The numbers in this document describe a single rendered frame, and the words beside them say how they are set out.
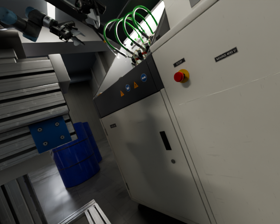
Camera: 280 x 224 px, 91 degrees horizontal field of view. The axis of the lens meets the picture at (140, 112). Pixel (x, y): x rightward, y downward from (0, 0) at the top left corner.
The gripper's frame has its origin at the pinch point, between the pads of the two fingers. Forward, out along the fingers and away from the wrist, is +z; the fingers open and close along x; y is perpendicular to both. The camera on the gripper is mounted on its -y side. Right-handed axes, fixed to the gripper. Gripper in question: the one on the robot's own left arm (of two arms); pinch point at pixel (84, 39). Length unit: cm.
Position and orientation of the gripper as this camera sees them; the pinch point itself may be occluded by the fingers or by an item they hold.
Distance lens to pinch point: 115.5
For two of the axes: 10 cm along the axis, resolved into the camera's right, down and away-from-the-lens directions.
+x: 3.8, -3.7, -8.5
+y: -2.7, 8.3, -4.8
